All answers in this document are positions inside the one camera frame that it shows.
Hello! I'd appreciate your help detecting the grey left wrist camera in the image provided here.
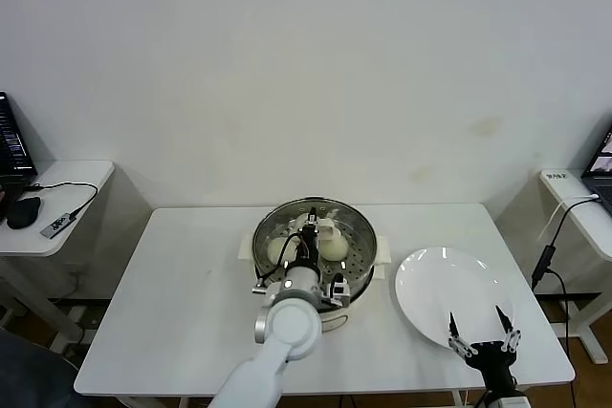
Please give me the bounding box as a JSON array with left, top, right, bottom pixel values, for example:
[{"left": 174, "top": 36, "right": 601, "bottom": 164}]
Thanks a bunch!
[{"left": 323, "top": 272, "right": 351, "bottom": 308}]

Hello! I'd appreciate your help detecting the round glass pot lid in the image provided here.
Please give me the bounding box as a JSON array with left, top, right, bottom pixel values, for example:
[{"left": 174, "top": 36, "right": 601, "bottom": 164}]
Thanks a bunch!
[{"left": 251, "top": 196, "right": 378, "bottom": 307}]

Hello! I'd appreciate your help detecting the perforated steel steamer basket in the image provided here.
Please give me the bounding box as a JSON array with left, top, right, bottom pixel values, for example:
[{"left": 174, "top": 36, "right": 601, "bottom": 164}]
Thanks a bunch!
[{"left": 251, "top": 195, "right": 377, "bottom": 307}]

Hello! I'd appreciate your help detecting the black usb cable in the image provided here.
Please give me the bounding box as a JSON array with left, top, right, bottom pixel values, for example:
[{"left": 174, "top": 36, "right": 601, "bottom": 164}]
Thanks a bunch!
[{"left": 28, "top": 182, "right": 99, "bottom": 218}]

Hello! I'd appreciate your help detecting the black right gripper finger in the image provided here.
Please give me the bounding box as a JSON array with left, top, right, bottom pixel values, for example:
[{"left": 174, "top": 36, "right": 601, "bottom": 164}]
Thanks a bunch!
[
  {"left": 494, "top": 304, "right": 522, "bottom": 353},
  {"left": 447, "top": 311, "right": 480, "bottom": 358}
]

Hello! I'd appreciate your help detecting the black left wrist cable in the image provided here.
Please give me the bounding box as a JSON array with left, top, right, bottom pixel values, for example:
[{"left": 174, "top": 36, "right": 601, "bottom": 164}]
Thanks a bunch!
[{"left": 254, "top": 233, "right": 307, "bottom": 288}]

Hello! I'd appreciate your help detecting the black laptop with text screen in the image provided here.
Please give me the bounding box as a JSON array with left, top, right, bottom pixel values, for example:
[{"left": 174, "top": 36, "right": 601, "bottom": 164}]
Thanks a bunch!
[{"left": 0, "top": 90, "right": 38, "bottom": 225}]

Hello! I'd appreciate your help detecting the dark person clothing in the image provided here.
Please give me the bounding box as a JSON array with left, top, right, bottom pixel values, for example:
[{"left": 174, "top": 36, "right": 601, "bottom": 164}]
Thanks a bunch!
[{"left": 0, "top": 329, "right": 80, "bottom": 408}]

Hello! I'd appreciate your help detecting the black cable with inline adapter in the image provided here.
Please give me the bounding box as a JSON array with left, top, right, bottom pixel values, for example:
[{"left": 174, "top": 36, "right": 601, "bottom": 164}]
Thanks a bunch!
[{"left": 529, "top": 195, "right": 599, "bottom": 371}]

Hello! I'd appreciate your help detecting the round white plate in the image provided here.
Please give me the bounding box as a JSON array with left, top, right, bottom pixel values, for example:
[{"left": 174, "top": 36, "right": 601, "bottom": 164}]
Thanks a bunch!
[{"left": 394, "top": 247, "right": 514, "bottom": 350}]

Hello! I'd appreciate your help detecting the silver usb hub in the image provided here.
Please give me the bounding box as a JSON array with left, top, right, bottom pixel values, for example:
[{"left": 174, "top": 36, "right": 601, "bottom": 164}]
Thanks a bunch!
[{"left": 38, "top": 215, "right": 73, "bottom": 240}]

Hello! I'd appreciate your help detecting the grey laptop with picture screen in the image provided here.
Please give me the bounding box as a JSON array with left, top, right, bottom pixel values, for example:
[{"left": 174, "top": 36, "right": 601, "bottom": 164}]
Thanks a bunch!
[{"left": 579, "top": 125, "right": 612, "bottom": 216}]

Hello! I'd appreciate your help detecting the black computer mouse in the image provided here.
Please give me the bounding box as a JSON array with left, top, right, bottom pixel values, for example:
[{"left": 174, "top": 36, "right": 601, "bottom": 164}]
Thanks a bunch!
[{"left": 5, "top": 196, "right": 42, "bottom": 230}]

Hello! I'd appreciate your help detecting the white cable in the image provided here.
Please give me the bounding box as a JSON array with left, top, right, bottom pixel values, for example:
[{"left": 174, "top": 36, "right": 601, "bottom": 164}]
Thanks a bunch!
[{"left": 535, "top": 192, "right": 599, "bottom": 242}]

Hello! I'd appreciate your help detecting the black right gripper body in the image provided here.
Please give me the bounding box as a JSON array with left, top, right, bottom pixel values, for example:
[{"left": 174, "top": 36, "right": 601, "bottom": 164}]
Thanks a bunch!
[{"left": 465, "top": 340, "right": 516, "bottom": 381}]

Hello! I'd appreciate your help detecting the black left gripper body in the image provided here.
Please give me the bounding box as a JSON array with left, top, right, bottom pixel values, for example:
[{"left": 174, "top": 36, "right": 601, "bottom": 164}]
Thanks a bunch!
[{"left": 297, "top": 225, "right": 321, "bottom": 269}]

